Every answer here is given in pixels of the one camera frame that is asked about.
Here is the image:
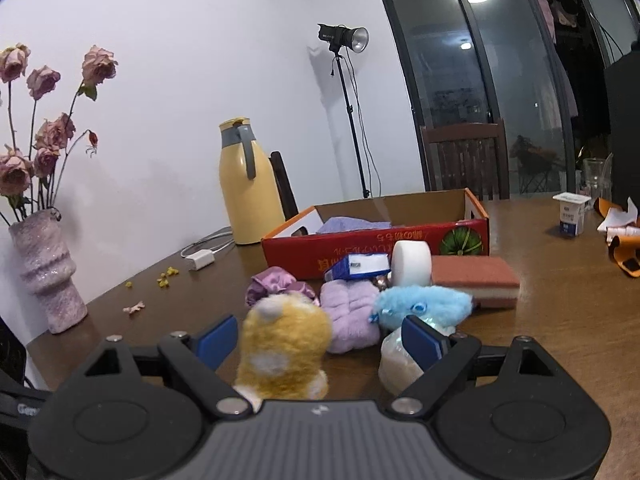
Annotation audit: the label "red-brown scouring sponge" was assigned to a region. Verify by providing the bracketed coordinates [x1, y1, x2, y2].
[430, 255, 521, 309]

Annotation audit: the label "red cardboard box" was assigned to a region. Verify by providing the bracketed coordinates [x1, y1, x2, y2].
[261, 188, 491, 281]

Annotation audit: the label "blue plush toy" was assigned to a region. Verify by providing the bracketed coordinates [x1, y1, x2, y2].
[370, 285, 473, 333]

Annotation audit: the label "clear glass cup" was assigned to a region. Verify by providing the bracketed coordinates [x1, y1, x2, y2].
[581, 157, 613, 206]

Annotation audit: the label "white milk carton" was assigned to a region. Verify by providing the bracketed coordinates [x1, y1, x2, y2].
[552, 191, 591, 237]

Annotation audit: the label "white charger with cable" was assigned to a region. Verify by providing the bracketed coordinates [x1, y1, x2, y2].
[181, 226, 236, 272]

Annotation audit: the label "dark wooden chair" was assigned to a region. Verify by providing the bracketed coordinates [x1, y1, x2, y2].
[269, 151, 300, 221]

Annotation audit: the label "studio light on stand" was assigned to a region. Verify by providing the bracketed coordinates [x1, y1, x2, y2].
[316, 22, 373, 200]

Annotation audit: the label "purple satin scrunchie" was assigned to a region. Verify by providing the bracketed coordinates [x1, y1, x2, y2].
[245, 266, 321, 308]

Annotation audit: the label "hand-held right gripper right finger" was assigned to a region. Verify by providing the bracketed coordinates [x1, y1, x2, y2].
[389, 314, 561, 418]

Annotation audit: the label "folding balcony chair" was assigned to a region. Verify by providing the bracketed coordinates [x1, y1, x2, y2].
[510, 135, 568, 193]

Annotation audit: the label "dried pink roses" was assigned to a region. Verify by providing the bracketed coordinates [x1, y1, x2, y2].
[0, 42, 119, 226]

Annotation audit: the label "orange white wrapper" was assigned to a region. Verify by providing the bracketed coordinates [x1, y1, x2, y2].
[593, 196, 640, 278]

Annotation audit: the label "hanging pink clothes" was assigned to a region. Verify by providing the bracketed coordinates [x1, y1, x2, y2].
[535, 0, 581, 43]

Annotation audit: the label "dark framed sliding door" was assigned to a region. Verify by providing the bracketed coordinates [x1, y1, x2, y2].
[370, 0, 640, 201]

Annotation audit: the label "purple fuzzy sock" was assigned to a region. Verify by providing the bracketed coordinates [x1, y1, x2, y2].
[320, 279, 383, 355]

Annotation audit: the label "yellow thermos jug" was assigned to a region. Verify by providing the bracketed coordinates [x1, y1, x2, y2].
[218, 117, 287, 246]

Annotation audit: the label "clear plastic bag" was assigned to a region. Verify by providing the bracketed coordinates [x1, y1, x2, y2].
[377, 317, 458, 396]

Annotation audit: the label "yellow plush toy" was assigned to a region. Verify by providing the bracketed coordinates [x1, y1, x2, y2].
[232, 294, 333, 413]

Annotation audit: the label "small white blue carton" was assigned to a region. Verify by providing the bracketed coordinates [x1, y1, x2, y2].
[323, 252, 392, 282]

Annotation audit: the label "black cabinet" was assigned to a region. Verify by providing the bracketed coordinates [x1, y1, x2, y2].
[602, 52, 640, 211]

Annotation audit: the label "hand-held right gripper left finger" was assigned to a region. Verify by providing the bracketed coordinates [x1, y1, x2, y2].
[82, 314, 253, 420]

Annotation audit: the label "scattered yellow petals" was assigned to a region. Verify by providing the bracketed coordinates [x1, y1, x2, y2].
[125, 266, 181, 291]

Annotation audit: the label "lavender knit towel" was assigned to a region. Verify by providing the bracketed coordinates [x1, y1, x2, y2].
[316, 216, 392, 235]

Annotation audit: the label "brown wooden chair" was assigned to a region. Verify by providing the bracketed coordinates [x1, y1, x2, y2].
[420, 117, 511, 201]

